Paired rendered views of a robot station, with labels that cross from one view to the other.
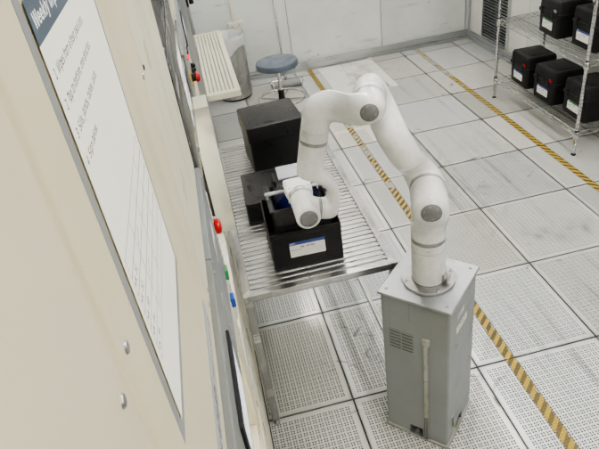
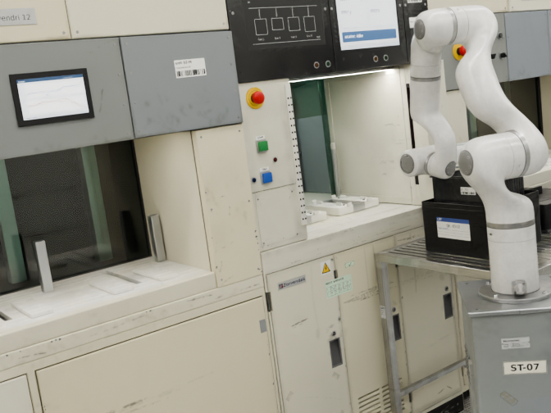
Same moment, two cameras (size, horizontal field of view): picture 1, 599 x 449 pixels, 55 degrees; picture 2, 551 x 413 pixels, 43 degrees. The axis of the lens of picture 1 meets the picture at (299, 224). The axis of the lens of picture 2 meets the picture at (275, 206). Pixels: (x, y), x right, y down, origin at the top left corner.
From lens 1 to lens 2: 1.90 m
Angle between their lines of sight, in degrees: 62
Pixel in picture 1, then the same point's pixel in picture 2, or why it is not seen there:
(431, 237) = (490, 211)
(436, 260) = (498, 251)
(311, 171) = (413, 108)
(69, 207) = not seen: outside the picture
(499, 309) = not seen: outside the picture
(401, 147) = (464, 81)
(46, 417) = not seen: outside the picture
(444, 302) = (484, 306)
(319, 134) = (416, 65)
